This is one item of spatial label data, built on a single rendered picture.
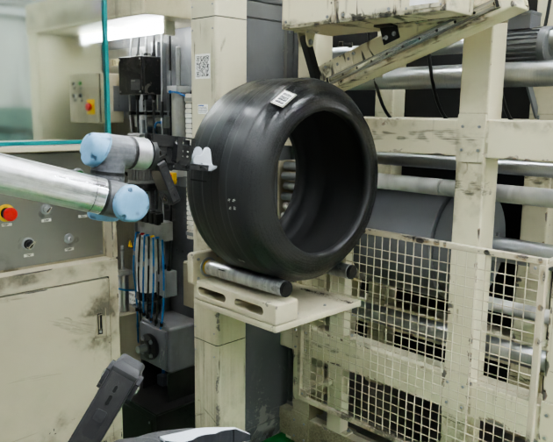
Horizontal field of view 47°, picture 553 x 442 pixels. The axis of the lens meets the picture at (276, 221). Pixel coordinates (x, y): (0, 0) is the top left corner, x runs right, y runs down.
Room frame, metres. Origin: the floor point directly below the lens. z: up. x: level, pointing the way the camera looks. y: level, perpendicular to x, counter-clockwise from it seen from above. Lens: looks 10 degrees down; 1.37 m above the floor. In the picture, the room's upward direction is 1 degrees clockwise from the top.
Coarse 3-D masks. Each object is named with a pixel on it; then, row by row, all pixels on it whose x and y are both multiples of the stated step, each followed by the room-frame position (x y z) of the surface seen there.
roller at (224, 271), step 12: (204, 264) 1.91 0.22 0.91; (216, 264) 1.88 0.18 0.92; (216, 276) 1.88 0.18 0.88; (228, 276) 1.82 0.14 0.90; (240, 276) 1.79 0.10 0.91; (252, 276) 1.76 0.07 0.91; (264, 276) 1.73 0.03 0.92; (264, 288) 1.71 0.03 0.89; (276, 288) 1.68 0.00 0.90; (288, 288) 1.68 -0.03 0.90
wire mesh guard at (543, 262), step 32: (352, 256) 2.12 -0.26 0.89; (448, 256) 1.86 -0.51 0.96; (512, 256) 1.71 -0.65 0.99; (320, 288) 2.22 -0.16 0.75; (352, 288) 2.12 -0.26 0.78; (544, 288) 1.65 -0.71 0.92; (320, 320) 2.22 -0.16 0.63; (480, 320) 1.78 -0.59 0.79; (512, 320) 1.71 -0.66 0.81; (320, 352) 2.21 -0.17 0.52; (384, 352) 2.01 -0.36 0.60; (416, 352) 1.93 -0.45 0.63; (384, 384) 2.01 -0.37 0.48
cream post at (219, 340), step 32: (192, 0) 2.06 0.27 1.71; (224, 0) 2.01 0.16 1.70; (192, 32) 2.06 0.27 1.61; (224, 32) 2.01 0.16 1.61; (192, 64) 2.07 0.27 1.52; (224, 64) 2.01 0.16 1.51; (192, 96) 2.07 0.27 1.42; (192, 128) 2.07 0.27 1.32; (224, 320) 2.00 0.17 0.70; (224, 352) 2.00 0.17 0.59; (224, 384) 2.00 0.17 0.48; (224, 416) 2.00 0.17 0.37
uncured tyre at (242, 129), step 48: (240, 96) 1.77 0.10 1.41; (336, 96) 1.81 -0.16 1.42; (240, 144) 1.63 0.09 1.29; (336, 144) 2.08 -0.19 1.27; (192, 192) 1.73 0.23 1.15; (240, 192) 1.61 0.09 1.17; (336, 192) 2.09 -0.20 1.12; (240, 240) 1.65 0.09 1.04; (288, 240) 1.67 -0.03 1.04; (336, 240) 1.98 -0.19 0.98
